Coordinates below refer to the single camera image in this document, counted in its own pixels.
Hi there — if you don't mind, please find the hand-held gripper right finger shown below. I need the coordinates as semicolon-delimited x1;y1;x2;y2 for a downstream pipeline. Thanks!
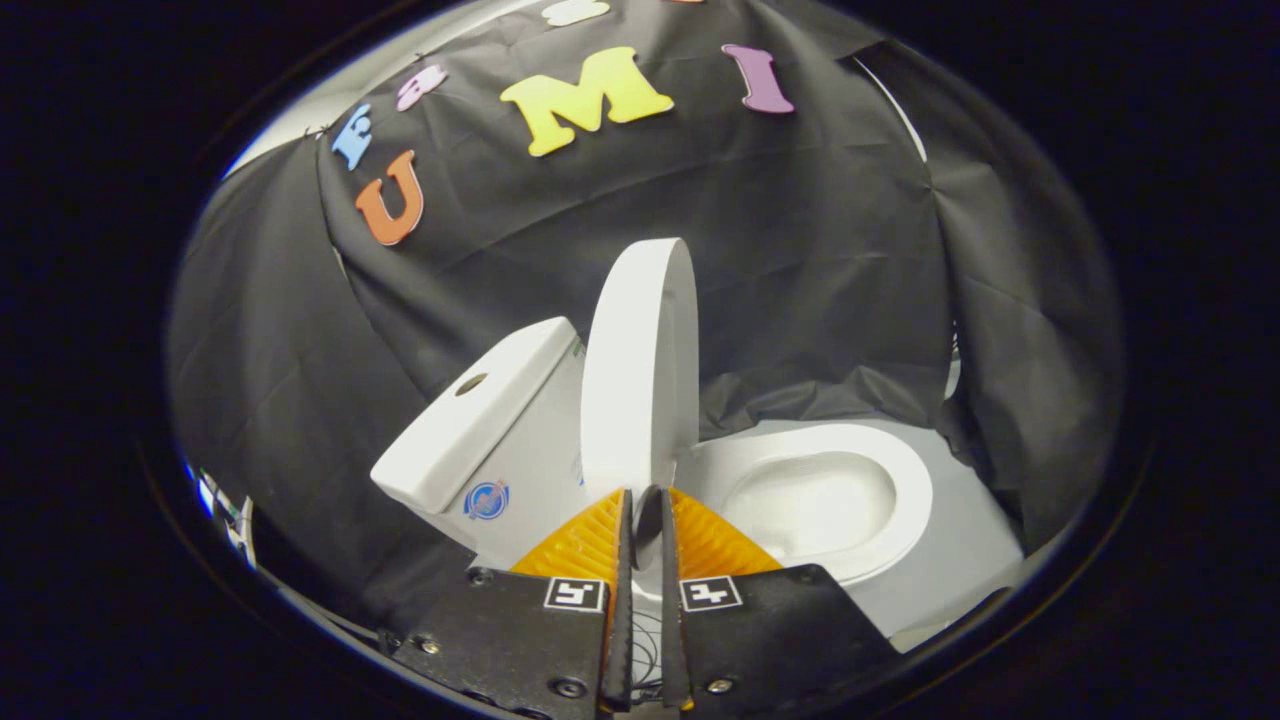
658;486;901;713

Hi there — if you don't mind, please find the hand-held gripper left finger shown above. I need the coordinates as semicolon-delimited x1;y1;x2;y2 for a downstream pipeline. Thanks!
385;488;636;716

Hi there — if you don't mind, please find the round dark lid lifter tab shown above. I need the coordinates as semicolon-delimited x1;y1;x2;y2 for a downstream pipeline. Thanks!
636;485;667;547

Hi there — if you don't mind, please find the white toilet lid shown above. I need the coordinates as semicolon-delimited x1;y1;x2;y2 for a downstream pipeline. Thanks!
580;238;701;503

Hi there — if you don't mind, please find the white toilet seat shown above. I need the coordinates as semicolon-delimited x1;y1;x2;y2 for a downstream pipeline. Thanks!
688;423;935;587

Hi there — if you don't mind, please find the white ceramic toilet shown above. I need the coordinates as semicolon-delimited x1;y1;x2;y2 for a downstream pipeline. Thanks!
371;317;936;603

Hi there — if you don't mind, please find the black backdrop cloth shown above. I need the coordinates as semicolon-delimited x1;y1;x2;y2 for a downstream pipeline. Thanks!
170;0;1126;631

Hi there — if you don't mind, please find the tangle of black cables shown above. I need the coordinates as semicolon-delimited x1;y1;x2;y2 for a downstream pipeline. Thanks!
633;605;664;701

